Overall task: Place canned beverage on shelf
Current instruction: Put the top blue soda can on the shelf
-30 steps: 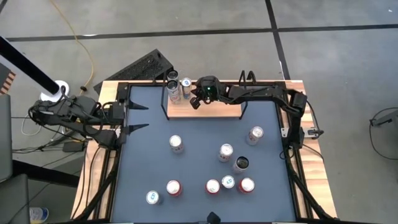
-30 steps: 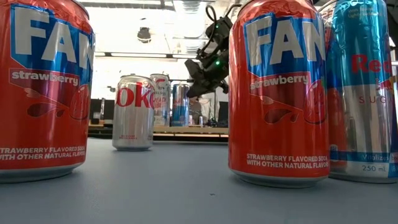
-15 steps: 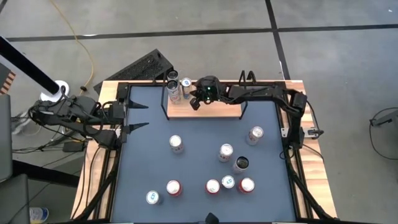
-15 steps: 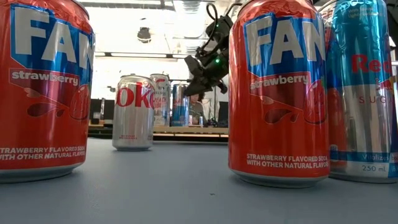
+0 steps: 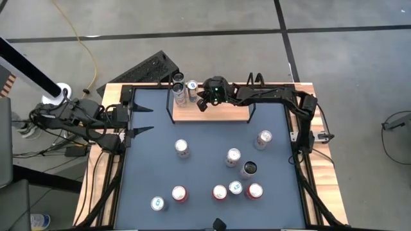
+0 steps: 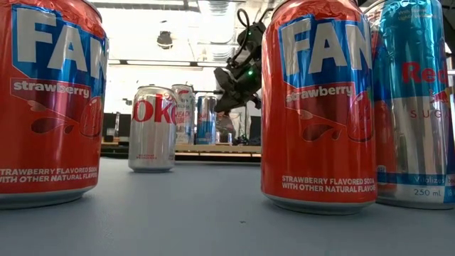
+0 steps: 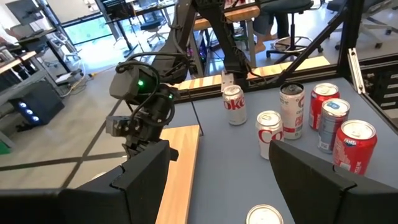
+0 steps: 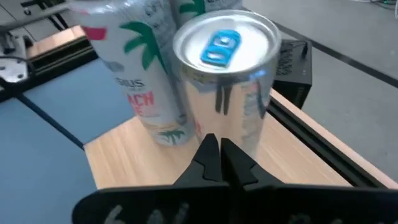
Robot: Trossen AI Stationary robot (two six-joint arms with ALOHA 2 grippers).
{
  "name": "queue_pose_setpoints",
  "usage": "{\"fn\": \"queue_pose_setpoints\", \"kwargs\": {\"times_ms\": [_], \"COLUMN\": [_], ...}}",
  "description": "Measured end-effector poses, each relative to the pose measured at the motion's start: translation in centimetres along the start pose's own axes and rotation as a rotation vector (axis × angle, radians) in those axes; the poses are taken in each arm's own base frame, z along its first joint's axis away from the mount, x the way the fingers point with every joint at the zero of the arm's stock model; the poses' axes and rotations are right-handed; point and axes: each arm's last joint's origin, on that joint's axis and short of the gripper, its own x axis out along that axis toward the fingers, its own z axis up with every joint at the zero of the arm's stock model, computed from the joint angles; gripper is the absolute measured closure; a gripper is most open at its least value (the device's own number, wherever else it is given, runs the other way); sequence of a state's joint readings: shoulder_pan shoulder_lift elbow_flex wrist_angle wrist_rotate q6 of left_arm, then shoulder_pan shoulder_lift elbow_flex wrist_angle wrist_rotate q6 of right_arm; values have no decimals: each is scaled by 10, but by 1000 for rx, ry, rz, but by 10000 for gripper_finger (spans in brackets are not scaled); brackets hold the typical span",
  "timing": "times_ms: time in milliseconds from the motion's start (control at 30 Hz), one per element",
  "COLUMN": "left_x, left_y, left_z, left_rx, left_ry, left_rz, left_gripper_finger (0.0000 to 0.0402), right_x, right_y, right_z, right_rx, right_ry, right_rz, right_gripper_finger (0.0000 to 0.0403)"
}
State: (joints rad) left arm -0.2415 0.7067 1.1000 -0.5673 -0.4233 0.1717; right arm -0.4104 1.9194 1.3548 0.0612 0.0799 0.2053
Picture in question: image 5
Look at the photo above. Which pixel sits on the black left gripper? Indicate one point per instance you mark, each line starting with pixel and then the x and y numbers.
pixel 121 114

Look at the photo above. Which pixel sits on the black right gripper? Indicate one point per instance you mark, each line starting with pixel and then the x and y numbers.
pixel 220 86

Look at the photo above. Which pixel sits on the blue silver Red Bull can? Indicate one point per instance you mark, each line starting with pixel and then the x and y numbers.
pixel 235 187
pixel 192 86
pixel 157 203

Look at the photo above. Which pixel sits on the silver Diet Coke can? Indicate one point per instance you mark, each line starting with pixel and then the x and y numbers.
pixel 181 146
pixel 265 136
pixel 233 154

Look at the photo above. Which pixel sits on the red Fanta strawberry can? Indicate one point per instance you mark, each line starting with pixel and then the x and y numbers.
pixel 219 192
pixel 254 189
pixel 179 192

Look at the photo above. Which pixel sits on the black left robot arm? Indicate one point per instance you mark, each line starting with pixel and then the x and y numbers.
pixel 80 112

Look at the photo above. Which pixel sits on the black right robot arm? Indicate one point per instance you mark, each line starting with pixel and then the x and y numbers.
pixel 273 94

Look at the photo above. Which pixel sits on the black perforated metal case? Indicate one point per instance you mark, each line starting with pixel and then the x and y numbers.
pixel 144 69

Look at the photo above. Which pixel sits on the black power brick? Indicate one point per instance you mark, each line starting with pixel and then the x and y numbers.
pixel 75 151

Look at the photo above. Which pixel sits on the person's shoe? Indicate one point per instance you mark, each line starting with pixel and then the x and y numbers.
pixel 30 131

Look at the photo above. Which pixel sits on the black pole white round base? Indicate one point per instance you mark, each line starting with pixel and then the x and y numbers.
pixel 32 69

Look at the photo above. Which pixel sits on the orange black striped panel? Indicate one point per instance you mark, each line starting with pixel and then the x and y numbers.
pixel 8 84

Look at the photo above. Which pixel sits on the grey metal floor stand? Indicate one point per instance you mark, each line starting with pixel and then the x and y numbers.
pixel 399 123

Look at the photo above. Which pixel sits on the black aluminium table frame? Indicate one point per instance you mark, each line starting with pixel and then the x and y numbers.
pixel 147 86

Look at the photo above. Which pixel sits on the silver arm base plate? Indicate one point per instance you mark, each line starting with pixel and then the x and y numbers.
pixel 325 137

